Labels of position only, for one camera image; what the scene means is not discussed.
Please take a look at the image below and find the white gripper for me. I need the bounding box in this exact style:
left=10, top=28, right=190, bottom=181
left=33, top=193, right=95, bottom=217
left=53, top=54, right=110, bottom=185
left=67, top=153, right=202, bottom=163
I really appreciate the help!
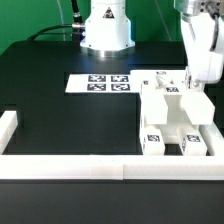
left=181, top=13, right=224, bottom=89

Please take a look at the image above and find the white chair back frame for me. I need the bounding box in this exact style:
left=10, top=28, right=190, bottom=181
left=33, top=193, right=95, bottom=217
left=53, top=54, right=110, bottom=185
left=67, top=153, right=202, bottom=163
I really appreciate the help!
left=130, top=70, right=215, bottom=125

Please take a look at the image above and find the white chair seat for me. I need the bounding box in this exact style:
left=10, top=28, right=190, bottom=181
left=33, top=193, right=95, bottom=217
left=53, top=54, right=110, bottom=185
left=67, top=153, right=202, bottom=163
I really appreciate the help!
left=139, top=85, right=190, bottom=144

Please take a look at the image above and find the white U-shaped fence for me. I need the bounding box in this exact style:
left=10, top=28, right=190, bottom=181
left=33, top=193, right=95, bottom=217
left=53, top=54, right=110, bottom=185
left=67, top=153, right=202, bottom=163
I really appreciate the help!
left=0, top=111, right=224, bottom=180

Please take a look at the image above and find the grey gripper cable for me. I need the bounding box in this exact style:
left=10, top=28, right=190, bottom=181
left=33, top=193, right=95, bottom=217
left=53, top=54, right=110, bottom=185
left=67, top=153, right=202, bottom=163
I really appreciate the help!
left=205, top=1, right=222, bottom=53

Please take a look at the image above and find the white marker base plate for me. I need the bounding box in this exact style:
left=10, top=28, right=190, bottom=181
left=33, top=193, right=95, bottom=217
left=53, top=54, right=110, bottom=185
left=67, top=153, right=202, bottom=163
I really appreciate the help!
left=65, top=74, right=140, bottom=93

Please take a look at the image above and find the black cable with connector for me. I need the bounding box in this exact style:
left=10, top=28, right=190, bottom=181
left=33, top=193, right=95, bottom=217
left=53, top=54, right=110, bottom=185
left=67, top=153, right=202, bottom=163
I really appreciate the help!
left=27, top=0, right=86, bottom=42

